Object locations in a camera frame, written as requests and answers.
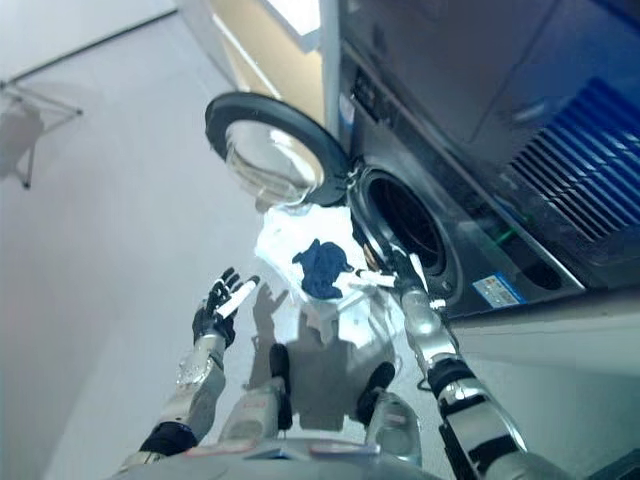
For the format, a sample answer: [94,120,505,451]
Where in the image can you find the dark blue garment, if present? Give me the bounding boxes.
[291,238,354,301]

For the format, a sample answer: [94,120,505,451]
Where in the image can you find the silver right robot leg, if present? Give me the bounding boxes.
[355,361,422,464]

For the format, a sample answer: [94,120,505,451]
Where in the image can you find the round washing machine door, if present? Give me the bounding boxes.
[204,91,357,207]

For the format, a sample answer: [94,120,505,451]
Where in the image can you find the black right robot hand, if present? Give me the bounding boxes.
[352,244,426,294]

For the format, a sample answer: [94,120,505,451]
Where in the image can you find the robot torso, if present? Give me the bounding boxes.
[112,437,441,480]

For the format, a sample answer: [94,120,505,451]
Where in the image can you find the blue slatted crate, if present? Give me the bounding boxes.
[504,74,640,241]

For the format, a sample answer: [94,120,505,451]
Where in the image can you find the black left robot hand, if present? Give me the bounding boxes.
[191,267,261,351]

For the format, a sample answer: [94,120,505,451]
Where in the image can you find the grey front-load washing machine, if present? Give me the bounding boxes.
[335,0,640,321]

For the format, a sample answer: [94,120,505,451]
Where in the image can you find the white laundry basket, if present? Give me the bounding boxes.
[254,202,401,351]

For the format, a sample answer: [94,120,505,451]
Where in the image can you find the metal clothes drying rack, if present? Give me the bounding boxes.
[0,79,84,190]

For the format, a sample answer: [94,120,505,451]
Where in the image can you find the white garment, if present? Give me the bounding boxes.
[255,205,351,281]

